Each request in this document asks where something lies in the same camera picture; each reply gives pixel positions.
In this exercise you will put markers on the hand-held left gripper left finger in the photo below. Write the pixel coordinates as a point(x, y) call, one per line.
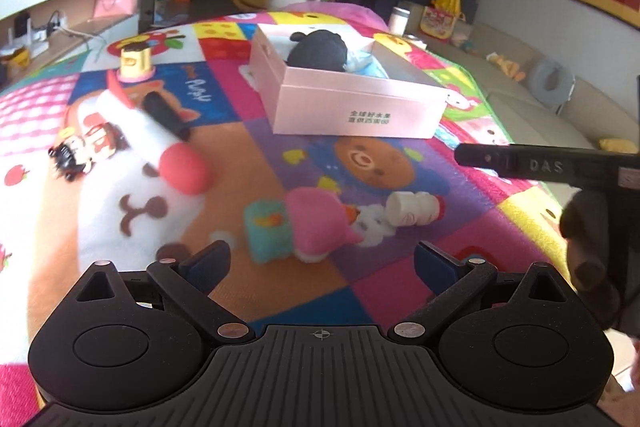
point(212, 258)

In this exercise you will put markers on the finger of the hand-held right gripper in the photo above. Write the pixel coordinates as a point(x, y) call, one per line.
point(520, 162)

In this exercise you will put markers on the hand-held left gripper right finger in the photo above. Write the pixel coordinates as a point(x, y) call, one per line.
point(434, 261)

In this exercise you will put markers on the white drink bottle red cap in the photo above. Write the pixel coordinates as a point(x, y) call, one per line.
point(410, 209)

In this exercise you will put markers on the white plush stick red tip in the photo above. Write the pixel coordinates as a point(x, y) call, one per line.
point(182, 167)

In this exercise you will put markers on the pink and teal plush toy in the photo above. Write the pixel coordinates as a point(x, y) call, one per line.
point(315, 217)

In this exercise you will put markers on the small black-haired figurine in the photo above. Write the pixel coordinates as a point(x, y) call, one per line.
point(75, 157)

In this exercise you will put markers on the pink cardboard box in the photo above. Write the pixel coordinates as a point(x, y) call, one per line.
point(350, 107)

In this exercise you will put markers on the blue tissue packet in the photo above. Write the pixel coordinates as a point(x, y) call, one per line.
point(367, 66)

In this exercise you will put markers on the yellow toy cup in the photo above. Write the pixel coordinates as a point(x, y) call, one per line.
point(136, 62)

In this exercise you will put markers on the black plush toy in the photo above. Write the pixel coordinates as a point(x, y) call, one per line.
point(320, 52)

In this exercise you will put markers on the person's right hand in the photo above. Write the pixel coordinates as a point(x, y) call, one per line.
point(592, 237)

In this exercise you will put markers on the beige sofa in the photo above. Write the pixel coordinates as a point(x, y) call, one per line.
point(540, 127)

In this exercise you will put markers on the grey neck pillow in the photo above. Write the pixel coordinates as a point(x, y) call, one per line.
point(542, 82)

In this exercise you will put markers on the small plush toy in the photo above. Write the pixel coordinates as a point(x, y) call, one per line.
point(505, 66)

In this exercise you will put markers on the yellow plush toy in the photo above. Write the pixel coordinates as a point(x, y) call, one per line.
point(616, 144)

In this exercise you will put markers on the colourful cartoon play mat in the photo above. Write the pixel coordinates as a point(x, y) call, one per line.
point(280, 157)

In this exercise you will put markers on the printed tote bag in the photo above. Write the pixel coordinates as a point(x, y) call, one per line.
point(440, 24)

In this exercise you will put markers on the yellow backpack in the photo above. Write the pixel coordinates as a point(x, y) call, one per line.
point(449, 2)

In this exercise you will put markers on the white cylinder appliance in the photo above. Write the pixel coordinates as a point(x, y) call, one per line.
point(400, 21)

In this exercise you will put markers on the pink blanket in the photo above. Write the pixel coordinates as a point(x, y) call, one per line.
point(340, 14)

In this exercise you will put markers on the pink gift bag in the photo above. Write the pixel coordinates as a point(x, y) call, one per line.
point(116, 1)

